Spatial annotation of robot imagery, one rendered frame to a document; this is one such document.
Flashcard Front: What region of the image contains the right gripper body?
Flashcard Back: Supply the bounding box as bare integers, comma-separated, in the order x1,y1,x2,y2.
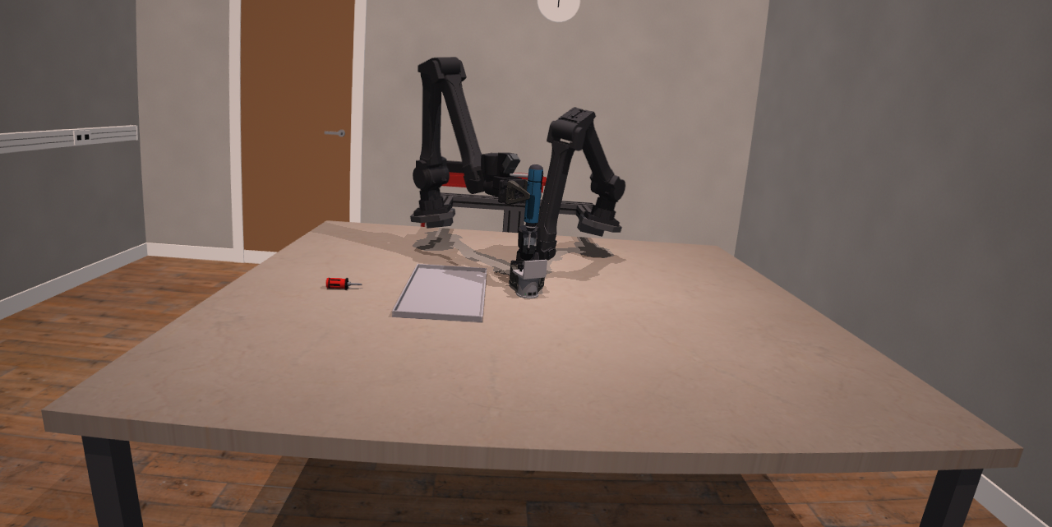
493,179,527,204

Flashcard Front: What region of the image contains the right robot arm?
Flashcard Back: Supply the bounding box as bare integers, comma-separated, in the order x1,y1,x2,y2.
413,57,522,216

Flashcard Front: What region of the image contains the dark blue electric screwdriver barrel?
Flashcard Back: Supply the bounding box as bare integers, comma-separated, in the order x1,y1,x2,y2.
524,164,543,248

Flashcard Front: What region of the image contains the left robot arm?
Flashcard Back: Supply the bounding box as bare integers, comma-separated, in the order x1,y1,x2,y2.
515,107,625,261

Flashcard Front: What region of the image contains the grey l-shaped bracket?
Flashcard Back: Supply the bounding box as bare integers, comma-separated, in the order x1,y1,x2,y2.
513,260,547,280

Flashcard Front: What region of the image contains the red screwdriver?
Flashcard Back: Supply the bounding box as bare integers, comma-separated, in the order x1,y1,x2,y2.
326,278,360,290

